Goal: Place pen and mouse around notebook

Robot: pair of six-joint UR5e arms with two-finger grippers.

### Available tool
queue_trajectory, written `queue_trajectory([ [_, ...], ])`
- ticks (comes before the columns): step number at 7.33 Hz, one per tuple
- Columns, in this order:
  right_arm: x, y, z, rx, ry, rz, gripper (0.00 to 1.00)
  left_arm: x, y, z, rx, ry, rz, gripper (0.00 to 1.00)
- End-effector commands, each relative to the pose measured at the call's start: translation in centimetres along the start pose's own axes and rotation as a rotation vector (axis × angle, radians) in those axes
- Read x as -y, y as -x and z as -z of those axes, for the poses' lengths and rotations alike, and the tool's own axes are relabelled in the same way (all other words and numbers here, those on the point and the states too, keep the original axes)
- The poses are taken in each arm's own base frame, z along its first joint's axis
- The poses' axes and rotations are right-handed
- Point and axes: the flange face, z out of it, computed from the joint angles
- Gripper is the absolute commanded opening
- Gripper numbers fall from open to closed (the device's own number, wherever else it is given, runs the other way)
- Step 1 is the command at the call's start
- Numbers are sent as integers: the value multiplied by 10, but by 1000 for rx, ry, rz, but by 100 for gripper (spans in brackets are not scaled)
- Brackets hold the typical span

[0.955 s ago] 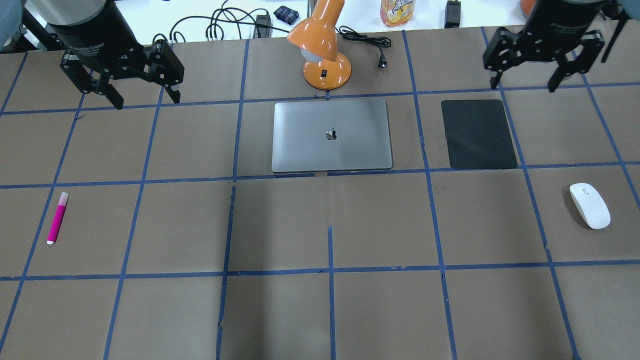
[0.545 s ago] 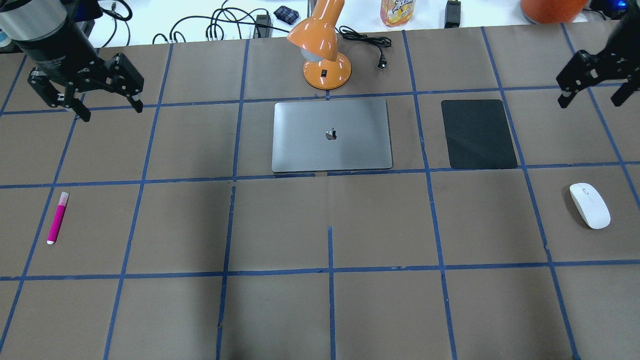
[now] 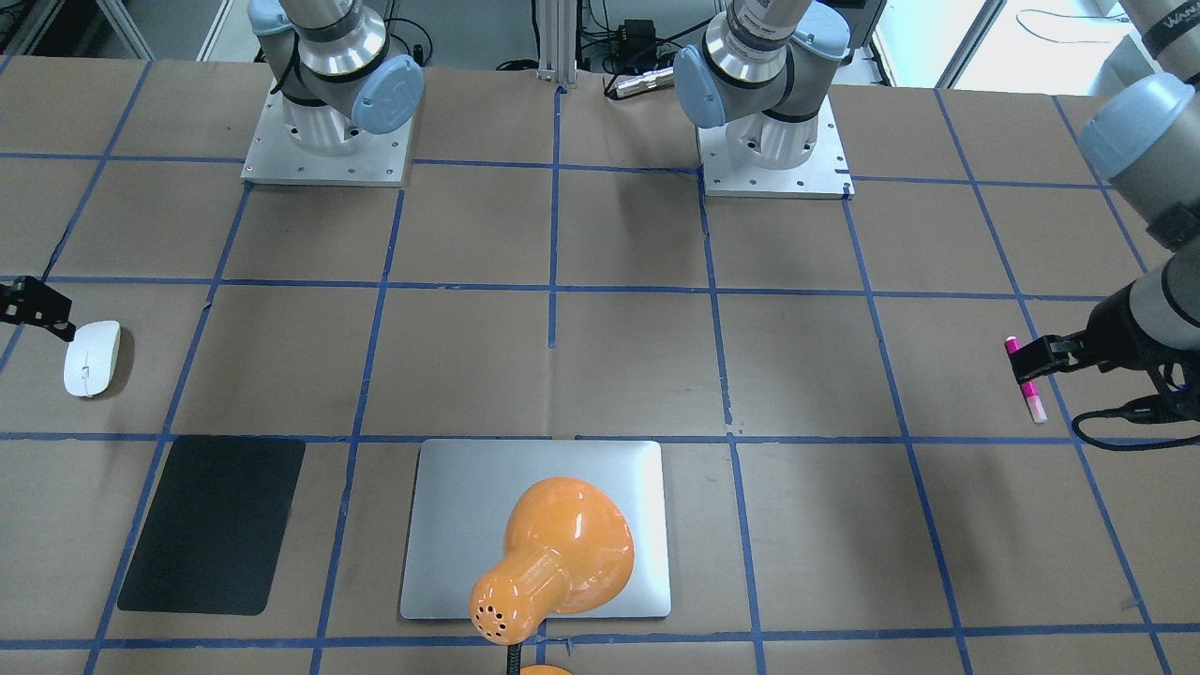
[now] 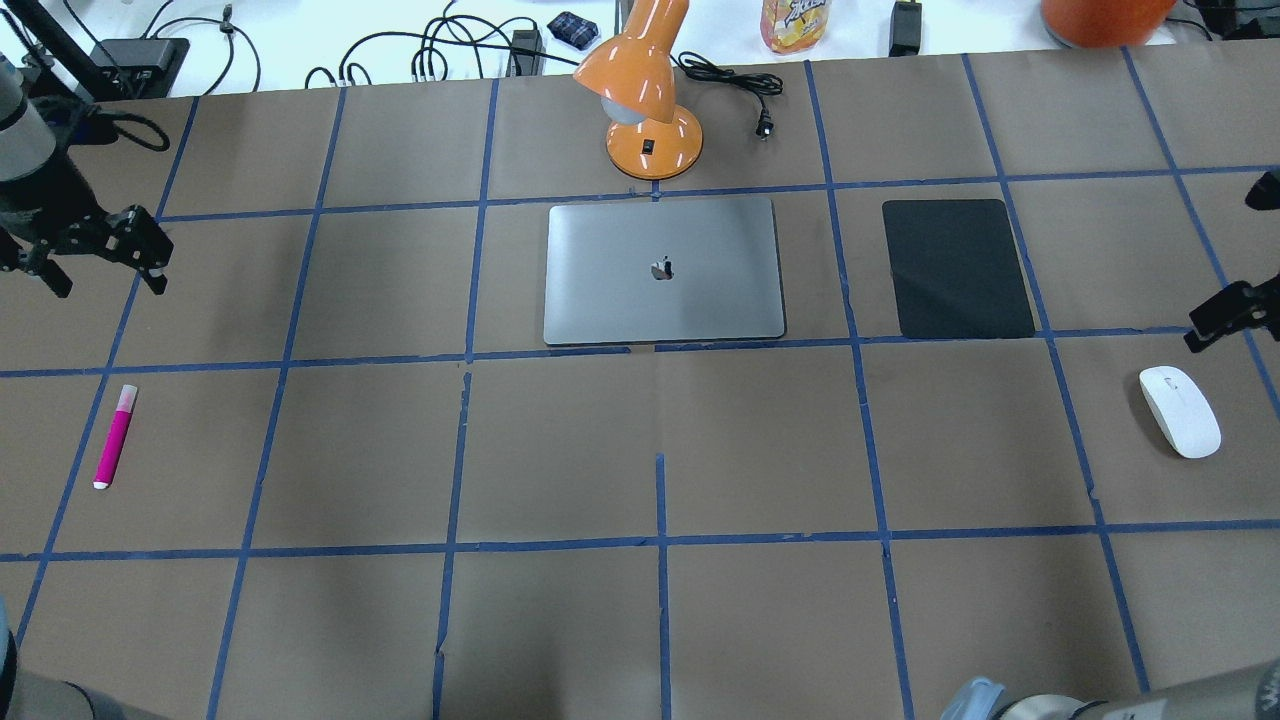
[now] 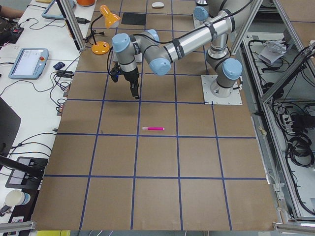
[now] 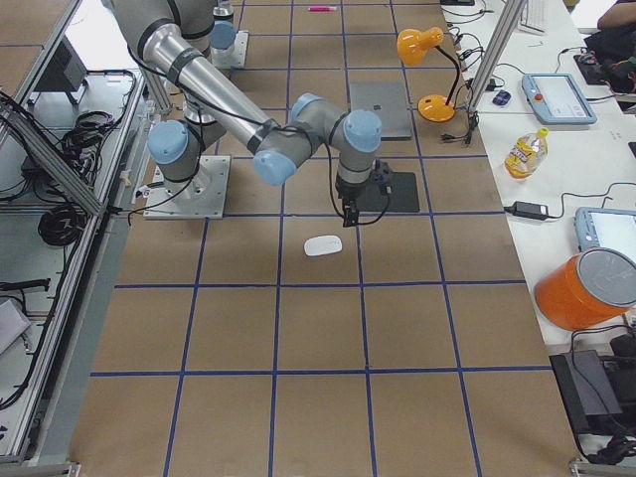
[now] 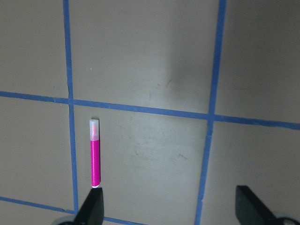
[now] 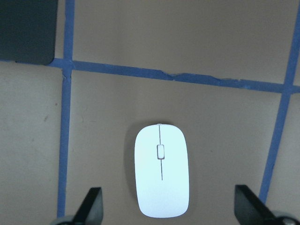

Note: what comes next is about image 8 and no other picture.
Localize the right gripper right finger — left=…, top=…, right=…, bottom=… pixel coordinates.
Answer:
left=234, top=185, right=276, bottom=225

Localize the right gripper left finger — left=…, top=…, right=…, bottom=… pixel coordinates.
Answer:
left=72, top=187, right=104, bottom=225

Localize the white computer mouse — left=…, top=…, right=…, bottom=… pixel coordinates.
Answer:
left=134, top=124, right=189, bottom=218

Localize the black mousepad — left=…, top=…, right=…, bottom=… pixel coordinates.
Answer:
left=0, top=0, right=58, bottom=65

